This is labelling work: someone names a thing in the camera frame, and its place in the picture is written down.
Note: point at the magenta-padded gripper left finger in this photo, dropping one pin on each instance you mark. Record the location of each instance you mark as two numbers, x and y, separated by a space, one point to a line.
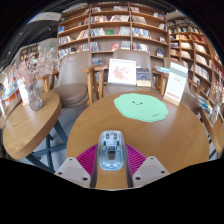
87 160

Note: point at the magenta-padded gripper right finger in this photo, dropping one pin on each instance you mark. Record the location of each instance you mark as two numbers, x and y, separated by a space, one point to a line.
136 160

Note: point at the transparent computer mouse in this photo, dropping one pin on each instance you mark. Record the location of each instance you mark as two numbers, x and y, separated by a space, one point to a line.
111 150

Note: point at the green round mouse pad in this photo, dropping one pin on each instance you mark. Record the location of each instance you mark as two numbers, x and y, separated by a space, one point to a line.
141 107

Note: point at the round wooden side table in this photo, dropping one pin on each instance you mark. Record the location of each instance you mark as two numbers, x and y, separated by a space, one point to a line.
6 111
31 123
216 133

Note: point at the glass vase with pink flowers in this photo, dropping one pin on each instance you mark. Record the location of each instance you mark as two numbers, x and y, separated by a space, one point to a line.
34 98

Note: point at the dark cover book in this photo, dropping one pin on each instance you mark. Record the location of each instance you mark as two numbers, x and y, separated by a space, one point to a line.
143 77

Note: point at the white standing sign, wooden base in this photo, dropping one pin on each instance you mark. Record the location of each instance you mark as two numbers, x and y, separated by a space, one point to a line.
175 83

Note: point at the stack of books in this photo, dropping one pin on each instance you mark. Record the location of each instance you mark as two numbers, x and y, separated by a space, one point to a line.
203 103

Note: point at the white framed picture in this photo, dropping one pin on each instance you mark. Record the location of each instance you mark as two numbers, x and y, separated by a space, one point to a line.
121 71

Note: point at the glass vase with dried flowers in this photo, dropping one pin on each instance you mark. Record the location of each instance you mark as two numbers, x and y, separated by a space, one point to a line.
215 113

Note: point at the small white table sign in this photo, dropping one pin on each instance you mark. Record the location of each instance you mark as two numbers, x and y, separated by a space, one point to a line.
23 94

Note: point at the light blue book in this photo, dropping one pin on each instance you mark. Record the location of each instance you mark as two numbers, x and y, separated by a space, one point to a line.
162 69

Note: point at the orange book display stand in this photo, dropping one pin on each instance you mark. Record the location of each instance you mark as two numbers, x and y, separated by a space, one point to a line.
8 91

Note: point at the distant wooden bookshelf unit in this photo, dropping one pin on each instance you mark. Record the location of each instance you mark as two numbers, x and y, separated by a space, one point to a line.
28 53

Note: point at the wide wooden bookshelf unit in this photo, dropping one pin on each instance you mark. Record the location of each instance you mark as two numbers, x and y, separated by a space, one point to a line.
110 30

